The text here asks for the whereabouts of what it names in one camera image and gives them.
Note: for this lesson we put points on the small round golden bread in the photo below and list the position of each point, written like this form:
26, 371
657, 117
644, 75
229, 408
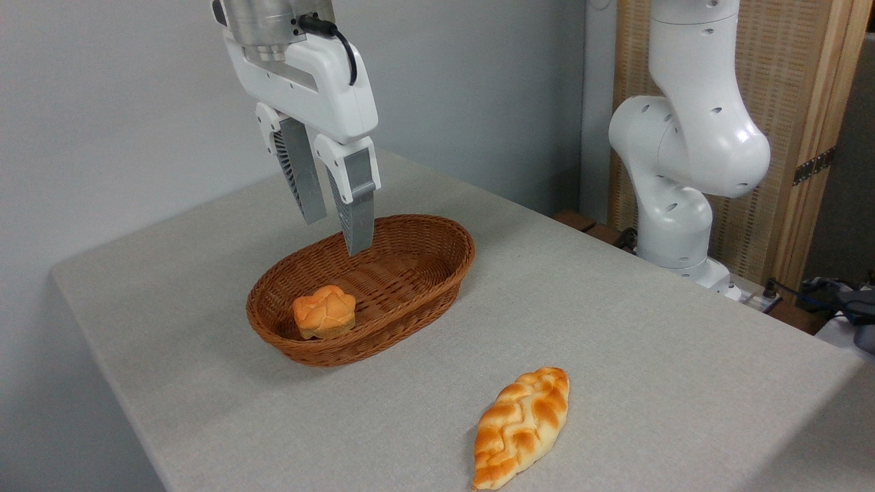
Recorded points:
324, 312

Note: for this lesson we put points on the long braided golden bread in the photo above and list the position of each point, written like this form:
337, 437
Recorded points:
519, 427

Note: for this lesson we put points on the wooden folding screen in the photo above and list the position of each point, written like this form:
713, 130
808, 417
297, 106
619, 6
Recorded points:
793, 75

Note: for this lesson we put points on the brown wicker oval basket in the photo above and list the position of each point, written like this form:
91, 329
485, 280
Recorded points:
410, 273

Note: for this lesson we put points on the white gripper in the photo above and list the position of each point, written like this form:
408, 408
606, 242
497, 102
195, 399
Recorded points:
328, 96

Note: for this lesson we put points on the brown wooden robot platform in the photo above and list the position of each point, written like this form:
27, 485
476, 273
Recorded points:
588, 229

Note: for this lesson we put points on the black metal screen hinge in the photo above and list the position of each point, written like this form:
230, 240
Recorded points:
813, 166

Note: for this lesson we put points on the grey tablecloth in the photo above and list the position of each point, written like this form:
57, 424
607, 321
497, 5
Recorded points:
205, 342

